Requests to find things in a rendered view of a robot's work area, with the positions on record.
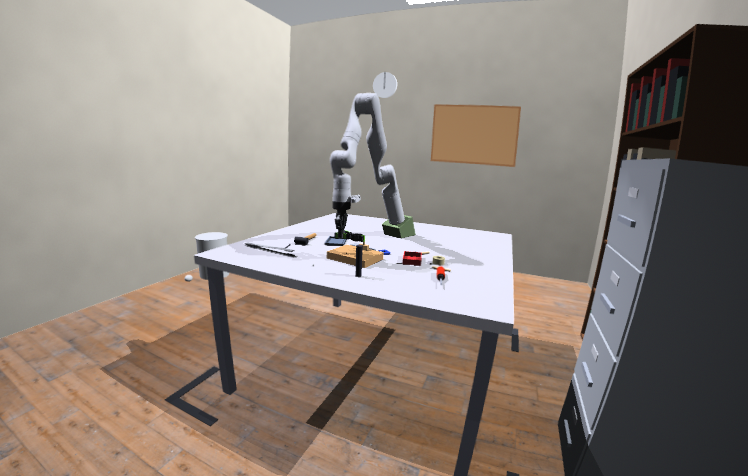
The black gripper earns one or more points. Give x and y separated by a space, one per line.
341 208

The red open tray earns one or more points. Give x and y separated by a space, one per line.
412 258

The brown wooden bench board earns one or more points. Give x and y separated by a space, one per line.
347 254

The grey flat bar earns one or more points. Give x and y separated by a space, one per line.
258 247

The black cylinder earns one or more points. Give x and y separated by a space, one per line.
358 269

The black mallet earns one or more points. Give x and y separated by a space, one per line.
304 240

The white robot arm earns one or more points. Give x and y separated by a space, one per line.
366 103

